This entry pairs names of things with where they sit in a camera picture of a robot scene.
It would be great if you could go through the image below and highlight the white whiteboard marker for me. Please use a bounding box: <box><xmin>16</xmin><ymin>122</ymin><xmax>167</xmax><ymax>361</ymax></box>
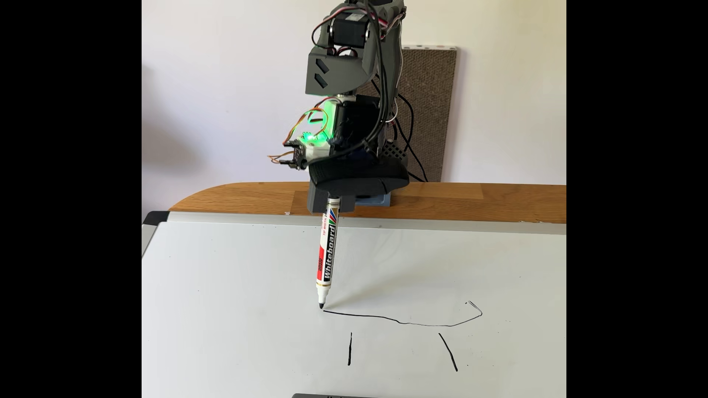
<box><xmin>315</xmin><ymin>197</ymin><xmax>340</xmax><ymax>310</ymax></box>

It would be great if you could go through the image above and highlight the purple circuit board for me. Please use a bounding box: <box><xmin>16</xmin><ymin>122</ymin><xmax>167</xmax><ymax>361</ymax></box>
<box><xmin>282</xmin><ymin>141</ymin><xmax>308</xmax><ymax>170</ymax></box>

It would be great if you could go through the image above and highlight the brown cardboard panel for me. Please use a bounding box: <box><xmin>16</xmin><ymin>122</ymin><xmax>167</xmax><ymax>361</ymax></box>
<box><xmin>360</xmin><ymin>46</ymin><xmax>458</xmax><ymax>183</ymax></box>

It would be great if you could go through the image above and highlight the black oval camera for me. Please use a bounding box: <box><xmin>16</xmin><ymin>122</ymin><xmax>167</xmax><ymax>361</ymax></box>
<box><xmin>308</xmin><ymin>154</ymin><xmax>410</xmax><ymax>199</ymax></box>

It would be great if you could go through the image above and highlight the black camera cable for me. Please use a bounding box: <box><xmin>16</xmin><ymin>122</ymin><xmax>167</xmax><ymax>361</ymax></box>
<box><xmin>331</xmin><ymin>0</ymin><xmax>407</xmax><ymax>161</ymax></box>

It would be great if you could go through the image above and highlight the black base cable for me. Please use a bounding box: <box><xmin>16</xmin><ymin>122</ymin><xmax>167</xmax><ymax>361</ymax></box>
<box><xmin>390</xmin><ymin>93</ymin><xmax>428</xmax><ymax>183</ymax></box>

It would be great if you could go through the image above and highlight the whiteboard with silver frame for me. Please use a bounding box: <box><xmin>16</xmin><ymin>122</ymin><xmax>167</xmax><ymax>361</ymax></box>
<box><xmin>142</xmin><ymin>210</ymin><xmax>567</xmax><ymax>398</ymax></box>

